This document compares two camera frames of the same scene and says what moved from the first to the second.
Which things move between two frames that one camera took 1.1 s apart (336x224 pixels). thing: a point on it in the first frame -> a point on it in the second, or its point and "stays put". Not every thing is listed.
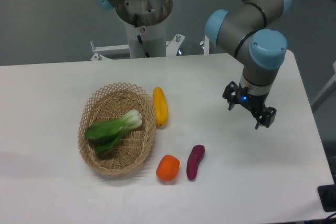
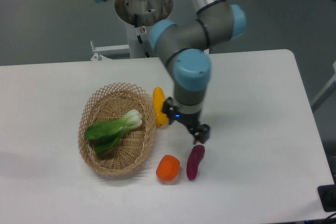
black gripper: (255, 102) -> (200, 131)
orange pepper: (168, 168) stays put
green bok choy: (106, 134) stays put
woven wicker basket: (109, 103) stays put
